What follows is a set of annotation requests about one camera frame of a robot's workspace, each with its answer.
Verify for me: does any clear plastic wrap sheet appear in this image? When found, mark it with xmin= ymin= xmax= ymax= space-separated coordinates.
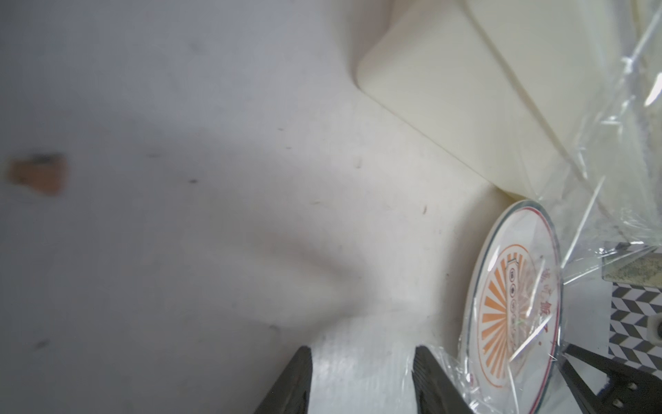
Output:
xmin=444 ymin=1 xmax=661 ymax=413

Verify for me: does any cream plastic wrap dispenser box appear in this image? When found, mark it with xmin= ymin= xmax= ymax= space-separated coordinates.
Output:
xmin=355 ymin=1 xmax=661 ymax=198

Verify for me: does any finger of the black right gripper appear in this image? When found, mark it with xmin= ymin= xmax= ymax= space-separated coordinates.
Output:
xmin=560 ymin=344 xmax=661 ymax=414

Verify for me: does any white plate with orange pattern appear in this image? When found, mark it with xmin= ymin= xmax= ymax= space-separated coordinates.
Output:
xmin=458 ymin=200 xmax=563 ymax=413

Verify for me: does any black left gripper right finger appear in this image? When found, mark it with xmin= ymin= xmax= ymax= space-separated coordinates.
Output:
xmin=412 ymin=345 xmax=473 ymax=414

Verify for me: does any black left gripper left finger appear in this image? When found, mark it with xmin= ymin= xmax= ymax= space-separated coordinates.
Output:
xmin=254 ymin=346 xmax=313 ymax=414

